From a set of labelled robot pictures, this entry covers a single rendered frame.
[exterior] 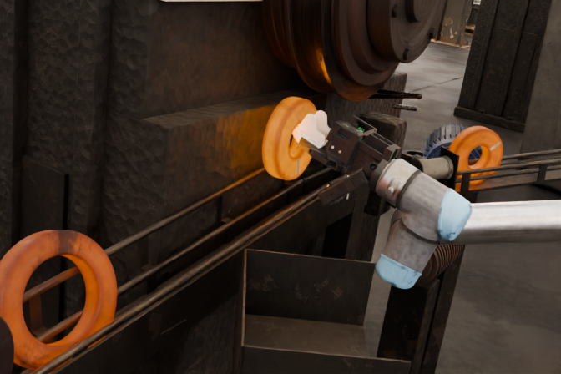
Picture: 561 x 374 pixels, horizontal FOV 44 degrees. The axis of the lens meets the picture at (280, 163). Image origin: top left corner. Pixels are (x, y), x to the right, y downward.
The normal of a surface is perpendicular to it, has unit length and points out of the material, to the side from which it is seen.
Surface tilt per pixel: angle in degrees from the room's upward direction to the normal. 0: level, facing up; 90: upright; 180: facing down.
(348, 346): 5
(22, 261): 70
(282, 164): 88
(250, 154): 90
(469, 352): 0
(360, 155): 91
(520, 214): 48
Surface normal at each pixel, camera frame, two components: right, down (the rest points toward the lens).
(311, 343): 0.14, -0.91
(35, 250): 0.80, -0.06
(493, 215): -0.25, -0.47
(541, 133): -0.72, 0.12
